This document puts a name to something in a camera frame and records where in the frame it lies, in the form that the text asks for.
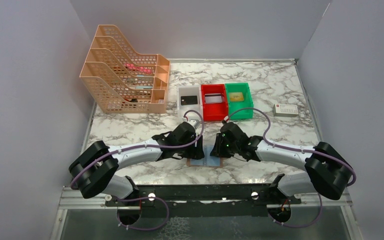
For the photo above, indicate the peach plastic file organizer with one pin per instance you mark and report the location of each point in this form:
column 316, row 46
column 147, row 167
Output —
column 109, row 82

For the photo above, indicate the pink items in organizer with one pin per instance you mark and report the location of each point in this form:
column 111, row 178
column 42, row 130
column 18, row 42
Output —
column 138, row 69

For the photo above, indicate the white box with red label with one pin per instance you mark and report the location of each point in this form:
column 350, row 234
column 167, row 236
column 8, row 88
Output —
column 285, row 110

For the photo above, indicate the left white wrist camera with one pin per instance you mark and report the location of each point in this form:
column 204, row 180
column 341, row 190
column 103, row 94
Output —
column 194, row 123

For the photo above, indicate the black credit card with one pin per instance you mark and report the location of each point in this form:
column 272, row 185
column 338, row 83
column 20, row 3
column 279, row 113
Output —
column 188, row 100

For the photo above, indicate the aluminium frame rail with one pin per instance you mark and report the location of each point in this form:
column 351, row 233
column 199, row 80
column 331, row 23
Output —
column 72, row 200

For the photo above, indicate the green plastic bin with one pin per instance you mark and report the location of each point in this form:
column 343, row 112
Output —
column 234, row 106

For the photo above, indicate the white plastic bin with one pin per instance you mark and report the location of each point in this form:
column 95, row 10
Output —
column 188, row 90

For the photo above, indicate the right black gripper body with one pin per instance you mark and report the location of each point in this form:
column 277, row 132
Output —
column 224, row 149

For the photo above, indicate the black mounting rail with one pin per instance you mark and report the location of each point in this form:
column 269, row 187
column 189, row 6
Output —
column 149, row 201

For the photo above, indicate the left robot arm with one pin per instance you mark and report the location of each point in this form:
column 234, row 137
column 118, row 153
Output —
column 94, row 170

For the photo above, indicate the white card in red bin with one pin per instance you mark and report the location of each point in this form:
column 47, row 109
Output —
column 213, row 98

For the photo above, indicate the red black stamp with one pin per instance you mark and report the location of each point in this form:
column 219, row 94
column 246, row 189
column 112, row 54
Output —
column 131, row 100

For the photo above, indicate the red plastic bin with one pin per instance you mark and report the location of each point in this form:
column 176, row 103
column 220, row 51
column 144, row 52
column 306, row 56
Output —
column 214, row 112

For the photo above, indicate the gold card in green bin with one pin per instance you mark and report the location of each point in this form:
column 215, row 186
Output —
column 236, row 97

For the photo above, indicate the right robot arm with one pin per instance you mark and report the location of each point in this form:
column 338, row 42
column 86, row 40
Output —
column 324, row 171

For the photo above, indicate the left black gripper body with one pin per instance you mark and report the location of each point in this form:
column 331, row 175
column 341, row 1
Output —
column 190, row 151

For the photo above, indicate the light blue credit card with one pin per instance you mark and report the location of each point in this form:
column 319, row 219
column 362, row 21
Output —
column 208, row 160

